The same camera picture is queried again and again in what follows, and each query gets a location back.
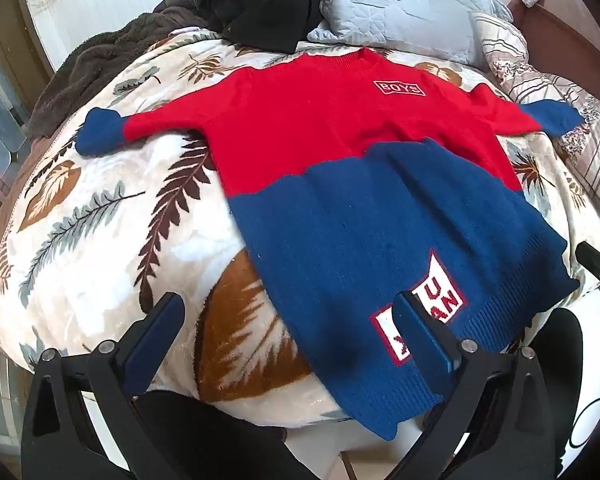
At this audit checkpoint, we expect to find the brown padded headboard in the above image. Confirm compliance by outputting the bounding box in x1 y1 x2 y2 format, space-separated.
472 0 600 111

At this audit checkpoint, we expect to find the brown fuzzy blanket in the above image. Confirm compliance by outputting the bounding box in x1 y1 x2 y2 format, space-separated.
27 0 221 138

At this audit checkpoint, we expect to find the black cable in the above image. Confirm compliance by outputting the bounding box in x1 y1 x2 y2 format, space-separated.
569 394 600 451

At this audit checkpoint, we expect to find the metal framed window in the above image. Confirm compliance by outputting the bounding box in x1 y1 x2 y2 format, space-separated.
0 10 56 211

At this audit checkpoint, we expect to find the striped floral pillow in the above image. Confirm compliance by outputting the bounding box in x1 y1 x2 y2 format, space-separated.
470 10 600 221

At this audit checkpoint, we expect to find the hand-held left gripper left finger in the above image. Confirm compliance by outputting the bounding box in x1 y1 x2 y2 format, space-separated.
22 292 186 480

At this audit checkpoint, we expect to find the black garment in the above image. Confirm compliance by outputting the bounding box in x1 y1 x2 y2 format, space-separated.
189 0 326 53

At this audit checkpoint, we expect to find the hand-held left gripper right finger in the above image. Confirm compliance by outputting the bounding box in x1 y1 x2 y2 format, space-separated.
394 290 564 480

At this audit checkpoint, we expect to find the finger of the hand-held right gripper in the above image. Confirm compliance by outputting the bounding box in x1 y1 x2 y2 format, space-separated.
575 241 600 286

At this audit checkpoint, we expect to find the grey quilted pillow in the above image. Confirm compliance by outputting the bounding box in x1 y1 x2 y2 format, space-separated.
307 0 513 68

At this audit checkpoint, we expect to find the red and blue knit sweater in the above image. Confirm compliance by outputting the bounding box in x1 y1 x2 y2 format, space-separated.
75 47 586 441

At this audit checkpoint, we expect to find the leaf print fleece blanket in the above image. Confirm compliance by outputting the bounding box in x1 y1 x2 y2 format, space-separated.
0 30 600 426

